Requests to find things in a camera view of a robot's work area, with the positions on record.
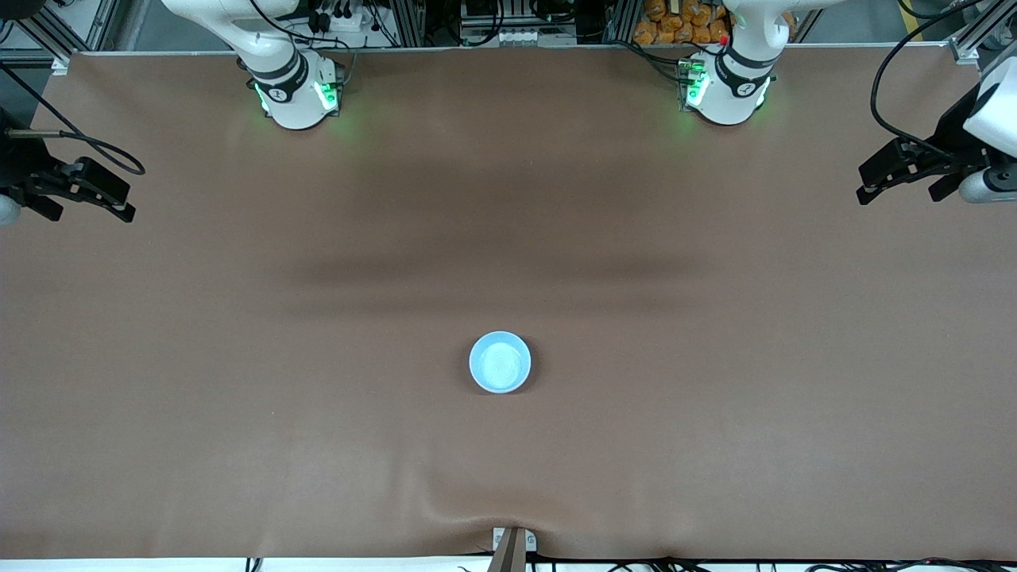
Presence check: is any white power strip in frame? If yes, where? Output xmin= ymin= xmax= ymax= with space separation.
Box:
xmin=306 ymin=0 xmax=374 ymax=37

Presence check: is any aluminium corner frame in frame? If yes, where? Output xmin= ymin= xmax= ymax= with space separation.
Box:
xmin=0 ymin=0 xmax=120 ymax=74
xmin=949 ymin=0 xmax=1017 ymax=64

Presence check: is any white terminal block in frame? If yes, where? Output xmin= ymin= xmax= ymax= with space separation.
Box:
xmin=461 ymin=28 xmax=535 ymax=47

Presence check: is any blue bowl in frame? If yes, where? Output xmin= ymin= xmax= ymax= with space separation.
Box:
xmin=469 ymin=330 xmax=532 ymax=395

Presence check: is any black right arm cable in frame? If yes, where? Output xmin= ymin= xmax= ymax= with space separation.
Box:
xmin=0 ymin=64 xmax=146 ymax=176

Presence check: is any brown table mat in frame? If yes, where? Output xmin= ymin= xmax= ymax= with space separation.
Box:
xmin=0 ymin=44 xmax=1017 ymax=561

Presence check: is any orange snack pile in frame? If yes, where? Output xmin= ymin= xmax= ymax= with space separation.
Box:
xmin=633 ymin=0 xmax=798 ymax=46

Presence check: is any aluminium frame post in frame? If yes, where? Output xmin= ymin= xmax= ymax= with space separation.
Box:
xmin=602 ymin=0 xmax=640 ymax=44
xmin=388 ymin=0 xmax=434 ymax=48

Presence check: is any metal table clamp bracket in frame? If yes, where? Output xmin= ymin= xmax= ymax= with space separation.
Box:
xmin=489 ymin=526 xmax=538 ymax=572

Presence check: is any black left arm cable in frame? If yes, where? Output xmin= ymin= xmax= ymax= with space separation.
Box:
xmin=870 ymin=0 xmax=978 ymax=153

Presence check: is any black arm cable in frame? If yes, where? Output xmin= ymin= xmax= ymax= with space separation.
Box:
xmin=0 ymin=64 xmax=146 ymax=176
xmin=870 ymin=0 xmax=978 ymax=153

